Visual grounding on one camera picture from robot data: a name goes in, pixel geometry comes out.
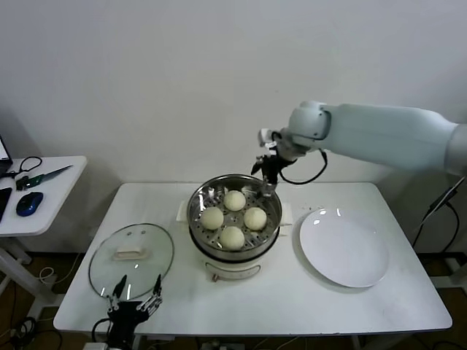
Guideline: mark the laptop computer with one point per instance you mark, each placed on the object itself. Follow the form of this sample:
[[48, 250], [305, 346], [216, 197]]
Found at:
[[3, 153]]

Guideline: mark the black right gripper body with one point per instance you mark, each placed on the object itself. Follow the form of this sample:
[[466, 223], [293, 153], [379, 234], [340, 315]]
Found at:
[[277, 160]]

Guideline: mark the black tablet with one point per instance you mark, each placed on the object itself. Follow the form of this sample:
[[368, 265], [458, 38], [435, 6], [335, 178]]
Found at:
[[3, 204]]

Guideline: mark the steel steamer basket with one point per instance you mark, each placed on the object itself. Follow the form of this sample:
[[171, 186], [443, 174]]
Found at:
[[198, 198]]

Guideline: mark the blue computer mouse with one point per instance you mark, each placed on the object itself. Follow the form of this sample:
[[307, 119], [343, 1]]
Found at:
[[29, 203]]

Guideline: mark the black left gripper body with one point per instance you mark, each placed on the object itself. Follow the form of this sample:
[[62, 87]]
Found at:
[[126, 317]]

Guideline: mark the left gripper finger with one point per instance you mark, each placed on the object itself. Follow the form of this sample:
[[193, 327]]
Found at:
[[155, 297], [115, 297]]

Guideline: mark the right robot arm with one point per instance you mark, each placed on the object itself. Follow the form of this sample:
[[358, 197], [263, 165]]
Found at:
[[383, 135]]

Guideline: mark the white electric cooker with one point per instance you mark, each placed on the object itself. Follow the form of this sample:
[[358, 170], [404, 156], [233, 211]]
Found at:
[[233, 268]]

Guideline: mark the white steamed baozi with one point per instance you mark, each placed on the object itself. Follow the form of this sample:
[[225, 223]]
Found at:
[[254, 218], [212, 218], [234, 200], [231, 237]]

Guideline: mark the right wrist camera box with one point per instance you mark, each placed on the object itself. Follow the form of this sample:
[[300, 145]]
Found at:
[[265, 138]]

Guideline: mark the white round plate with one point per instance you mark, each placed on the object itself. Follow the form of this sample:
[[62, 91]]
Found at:
[[343, 248]]

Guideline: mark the black power adapter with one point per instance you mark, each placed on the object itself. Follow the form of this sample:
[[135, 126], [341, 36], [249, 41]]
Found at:
[[442, 200]]

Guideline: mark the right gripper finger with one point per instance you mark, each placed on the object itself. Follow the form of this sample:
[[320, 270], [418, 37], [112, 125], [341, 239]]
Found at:
[[259, 162], [268, 187]]

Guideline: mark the white side table with laptop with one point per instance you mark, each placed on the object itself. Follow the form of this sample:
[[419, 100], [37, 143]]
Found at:
[[58, 204]]

